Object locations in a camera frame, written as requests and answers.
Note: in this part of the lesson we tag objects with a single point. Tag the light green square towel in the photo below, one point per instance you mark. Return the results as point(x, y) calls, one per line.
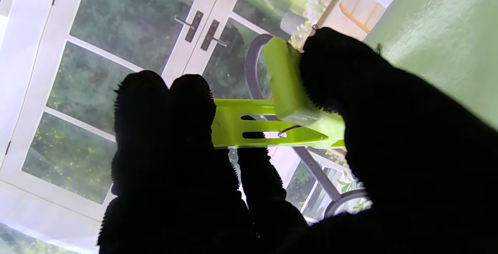
point(447, 32)

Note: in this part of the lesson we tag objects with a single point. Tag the printed garden room backdrop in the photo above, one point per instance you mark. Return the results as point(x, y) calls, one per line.
point(97, 51)

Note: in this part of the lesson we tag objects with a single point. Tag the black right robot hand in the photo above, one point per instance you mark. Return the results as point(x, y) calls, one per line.
point(389, 149)

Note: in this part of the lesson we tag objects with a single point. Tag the grey heart clothes hanger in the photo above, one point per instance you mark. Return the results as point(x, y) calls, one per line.
point(253, 71)

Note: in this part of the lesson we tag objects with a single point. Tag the lime green clothes peg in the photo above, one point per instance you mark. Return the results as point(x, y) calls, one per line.
point(288, 90)

